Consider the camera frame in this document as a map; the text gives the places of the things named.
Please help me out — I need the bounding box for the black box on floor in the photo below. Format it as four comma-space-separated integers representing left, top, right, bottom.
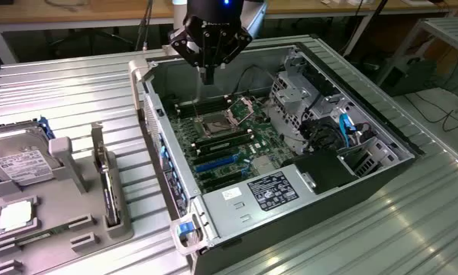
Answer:
388, 56, 440, 97

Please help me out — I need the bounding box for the metal drive cage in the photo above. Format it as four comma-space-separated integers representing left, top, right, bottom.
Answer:
269, 47, 347, 150

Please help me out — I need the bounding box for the black round fan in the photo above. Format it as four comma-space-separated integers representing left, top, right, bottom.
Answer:
300, 117, 348, 152

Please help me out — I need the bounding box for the blue disk carrier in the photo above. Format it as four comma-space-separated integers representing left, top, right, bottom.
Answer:
0, 114, 57, 141

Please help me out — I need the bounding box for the blue expansion slot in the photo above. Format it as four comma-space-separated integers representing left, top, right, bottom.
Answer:
193, 158, 237, 173

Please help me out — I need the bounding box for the silver chipset heatsink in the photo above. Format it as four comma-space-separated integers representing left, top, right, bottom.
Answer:
252, 156, 283, 174

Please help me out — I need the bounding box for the metal slat side table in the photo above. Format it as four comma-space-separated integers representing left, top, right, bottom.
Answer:
373, 15, 458, 87

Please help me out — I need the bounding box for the black floor cable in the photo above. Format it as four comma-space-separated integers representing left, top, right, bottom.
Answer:
404, 85, 458, 135

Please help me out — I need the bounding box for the green motherboard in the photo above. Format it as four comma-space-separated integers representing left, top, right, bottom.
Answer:
164, 90, 297, 193

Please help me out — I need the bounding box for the black installed RAM stick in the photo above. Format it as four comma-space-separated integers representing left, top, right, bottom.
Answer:
196, 135, 253, 155

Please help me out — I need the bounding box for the black expansion slot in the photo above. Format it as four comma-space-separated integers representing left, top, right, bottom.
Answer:
192, 151, 235, 164
197, 168, 243, 186

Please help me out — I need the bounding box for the blue wire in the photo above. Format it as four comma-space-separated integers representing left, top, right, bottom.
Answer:
339, 112, 356, 150

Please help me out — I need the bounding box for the silver hard disk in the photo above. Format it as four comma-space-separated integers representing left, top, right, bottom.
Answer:
0, 125, 57, 186

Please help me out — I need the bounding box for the metal disk bay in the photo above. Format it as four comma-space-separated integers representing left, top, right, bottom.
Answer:
337, 136, 401, 177

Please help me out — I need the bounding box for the green RAM stick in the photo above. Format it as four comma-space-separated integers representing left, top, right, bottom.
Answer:
15, 225, 72, 249

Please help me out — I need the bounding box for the wooden desk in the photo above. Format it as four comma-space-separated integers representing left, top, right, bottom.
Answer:
0, 0, 458, 65

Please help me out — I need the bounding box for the grey parts rack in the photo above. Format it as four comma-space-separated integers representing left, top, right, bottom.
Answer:
0, 136, 135, 275

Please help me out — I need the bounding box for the open PC case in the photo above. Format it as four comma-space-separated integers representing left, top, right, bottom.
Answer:
128, 34, 425, 275

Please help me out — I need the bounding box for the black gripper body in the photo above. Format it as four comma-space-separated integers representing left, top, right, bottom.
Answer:
187, 0, 247, 58

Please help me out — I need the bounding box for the CPU socket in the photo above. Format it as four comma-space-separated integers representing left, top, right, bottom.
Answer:
199, 113, 236, 137

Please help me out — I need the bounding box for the grey power supply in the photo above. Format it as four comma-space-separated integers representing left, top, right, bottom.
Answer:
200, 164, 321, 241

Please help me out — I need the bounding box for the black hanging cable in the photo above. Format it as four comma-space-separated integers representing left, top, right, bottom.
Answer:
135, 0, 157, 52

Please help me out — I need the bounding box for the black RAM slot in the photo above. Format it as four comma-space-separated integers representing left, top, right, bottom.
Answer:
192, 129, 252, 143
175, 105, 231, 119
173, 99, 231, 112

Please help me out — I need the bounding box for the metal socket cover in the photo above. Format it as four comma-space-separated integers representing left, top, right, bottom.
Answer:
224, 95, 256, 127

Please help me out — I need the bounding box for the black tripod stand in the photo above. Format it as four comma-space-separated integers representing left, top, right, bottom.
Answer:
45, 27, 137, 58

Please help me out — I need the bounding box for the black air shroud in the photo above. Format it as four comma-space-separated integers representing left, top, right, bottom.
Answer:
292, 150, 361, 196

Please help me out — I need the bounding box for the grey coiled cable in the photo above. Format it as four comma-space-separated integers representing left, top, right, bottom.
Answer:
44, 0, 89, 13

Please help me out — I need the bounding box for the black internal cable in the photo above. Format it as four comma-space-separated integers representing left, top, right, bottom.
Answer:
239, 66, 273, 97

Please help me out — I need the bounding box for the black graphics card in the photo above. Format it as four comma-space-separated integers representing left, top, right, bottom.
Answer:
89, 121, 124, 230

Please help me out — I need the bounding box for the silver CPU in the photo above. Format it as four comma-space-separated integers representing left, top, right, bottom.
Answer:
0, 200, 36, 230

